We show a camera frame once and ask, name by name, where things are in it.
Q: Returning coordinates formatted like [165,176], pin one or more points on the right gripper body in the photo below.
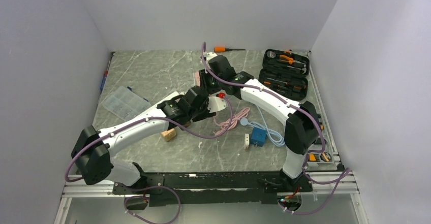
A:
[211,83]

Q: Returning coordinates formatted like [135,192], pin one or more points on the clear plastic parts box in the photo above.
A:
[125,104]

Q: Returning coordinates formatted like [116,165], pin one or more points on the orange handled screwdriver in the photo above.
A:
[225,49]

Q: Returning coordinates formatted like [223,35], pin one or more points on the red blue pen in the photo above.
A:
[104,77]

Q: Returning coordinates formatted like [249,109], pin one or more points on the white cube socket small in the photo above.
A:
[246,141]

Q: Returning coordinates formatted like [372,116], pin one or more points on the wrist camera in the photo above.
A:
[216,104]
[209,55]

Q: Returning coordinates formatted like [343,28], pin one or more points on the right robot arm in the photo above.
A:
[302,126]

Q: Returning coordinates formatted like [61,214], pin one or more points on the beige cube socket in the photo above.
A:
[168,135]

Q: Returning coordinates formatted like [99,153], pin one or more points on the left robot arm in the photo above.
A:
[95,151]

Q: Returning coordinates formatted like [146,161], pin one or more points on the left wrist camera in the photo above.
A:
[216,104]

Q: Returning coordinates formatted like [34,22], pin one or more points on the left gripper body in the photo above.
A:
[201,114]

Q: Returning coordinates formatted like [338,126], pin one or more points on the white long power strip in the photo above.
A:
[173,96]

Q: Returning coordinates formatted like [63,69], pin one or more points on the blue cube socket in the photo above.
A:
[258,137]

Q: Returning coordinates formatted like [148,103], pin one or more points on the orange pliers in black case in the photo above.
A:
[284,58]

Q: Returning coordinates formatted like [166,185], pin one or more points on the pink power strip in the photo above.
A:
[197,78]

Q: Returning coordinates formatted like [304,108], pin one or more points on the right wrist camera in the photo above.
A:
[209,55]

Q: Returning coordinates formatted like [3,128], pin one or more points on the black tool case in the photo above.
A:
[288,80]

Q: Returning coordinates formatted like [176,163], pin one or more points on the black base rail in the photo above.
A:
[215,187]

